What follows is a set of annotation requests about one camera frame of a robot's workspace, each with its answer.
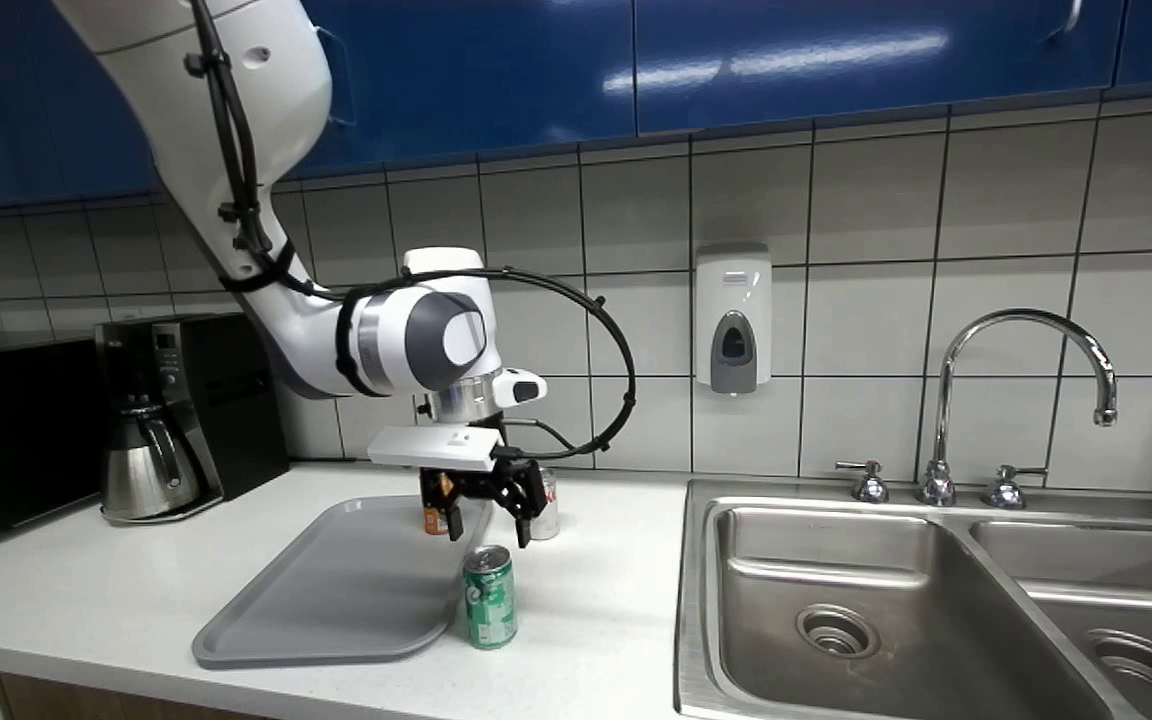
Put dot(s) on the green soda can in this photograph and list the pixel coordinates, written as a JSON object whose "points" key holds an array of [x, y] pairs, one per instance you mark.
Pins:
{"points": [[490, 598]]}

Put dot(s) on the orange soda can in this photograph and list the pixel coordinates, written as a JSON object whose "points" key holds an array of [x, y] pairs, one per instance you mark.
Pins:
{"points": [[434, 518]]}

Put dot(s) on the steel coffee carafe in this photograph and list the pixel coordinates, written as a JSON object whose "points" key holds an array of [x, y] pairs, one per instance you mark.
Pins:
{"points": [[150, 470]]}

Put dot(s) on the stainless steel double sink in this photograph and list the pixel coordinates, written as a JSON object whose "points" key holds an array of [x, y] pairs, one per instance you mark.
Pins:
{"points": [[807, 604]]}

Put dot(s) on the chrome gooseneck faucet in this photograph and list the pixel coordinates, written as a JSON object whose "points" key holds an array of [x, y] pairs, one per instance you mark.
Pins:
{"points": [[1003, 405]]}

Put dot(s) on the white soap dispenser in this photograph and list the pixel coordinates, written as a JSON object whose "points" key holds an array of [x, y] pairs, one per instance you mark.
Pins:
{"points": [[733, 322]]}

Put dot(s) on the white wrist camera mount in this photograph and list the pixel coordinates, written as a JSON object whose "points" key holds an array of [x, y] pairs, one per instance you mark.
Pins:
{"points": [[436, 446]]}

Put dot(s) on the grey plastic tray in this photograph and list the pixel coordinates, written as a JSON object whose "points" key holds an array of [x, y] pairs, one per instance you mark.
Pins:
{"points": [[358, 587]]}

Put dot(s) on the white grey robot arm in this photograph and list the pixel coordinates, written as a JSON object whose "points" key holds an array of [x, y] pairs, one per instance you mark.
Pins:
{"points": [[234, 94]]}

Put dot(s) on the black microwave oven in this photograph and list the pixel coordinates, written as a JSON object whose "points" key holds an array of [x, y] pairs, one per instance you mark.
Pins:
{"points": [[52, 431]]}

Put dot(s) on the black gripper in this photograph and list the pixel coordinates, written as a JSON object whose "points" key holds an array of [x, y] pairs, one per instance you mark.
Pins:
{"points": [[512, 482]]}

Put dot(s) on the blue upper cabinets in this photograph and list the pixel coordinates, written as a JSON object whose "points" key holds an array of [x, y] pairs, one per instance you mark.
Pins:
{"points": [[436, 81]]}

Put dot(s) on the black steel coffee maker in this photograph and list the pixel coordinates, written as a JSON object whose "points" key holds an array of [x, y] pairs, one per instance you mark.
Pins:
{"points": [[215, 382]]}

